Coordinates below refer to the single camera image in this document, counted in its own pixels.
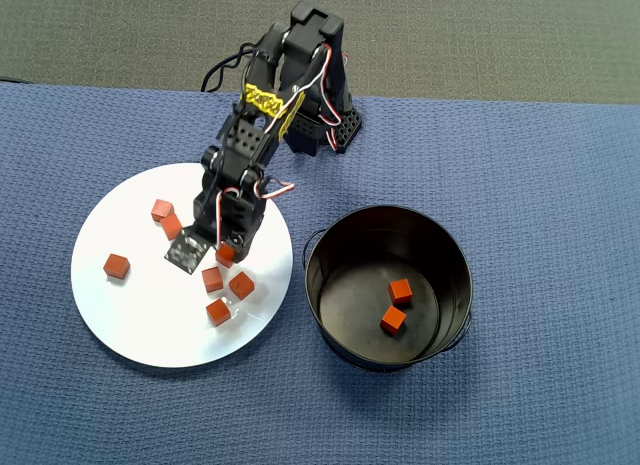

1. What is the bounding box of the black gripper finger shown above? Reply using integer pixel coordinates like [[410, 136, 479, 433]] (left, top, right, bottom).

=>
[[231, 236, 252, 265]]

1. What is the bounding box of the red white servo wire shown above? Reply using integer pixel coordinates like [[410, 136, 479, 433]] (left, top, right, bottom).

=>
[[212, 177, 296, 246], [244, 42, 346, 151]]

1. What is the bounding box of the blue woven cloth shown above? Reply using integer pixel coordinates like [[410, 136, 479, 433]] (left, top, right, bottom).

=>
[[0, 81, 640, 465]]

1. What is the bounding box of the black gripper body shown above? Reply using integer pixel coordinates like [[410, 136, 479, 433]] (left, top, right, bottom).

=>
[[192, 187, 267, 249]]

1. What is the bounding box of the black camera cable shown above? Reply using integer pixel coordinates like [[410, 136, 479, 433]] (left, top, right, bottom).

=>
[[201, 41, 262, 94]]

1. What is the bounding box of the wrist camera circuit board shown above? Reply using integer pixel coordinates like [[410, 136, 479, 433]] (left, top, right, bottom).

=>
[[164, 226, 210, 276]]

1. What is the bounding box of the black metal bucket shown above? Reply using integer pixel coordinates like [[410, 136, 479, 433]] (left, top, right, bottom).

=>
[[301, 204, 474, 374]]

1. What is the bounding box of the white round plate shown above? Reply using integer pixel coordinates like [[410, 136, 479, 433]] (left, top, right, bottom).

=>
[[70, 162, 294, 370]]

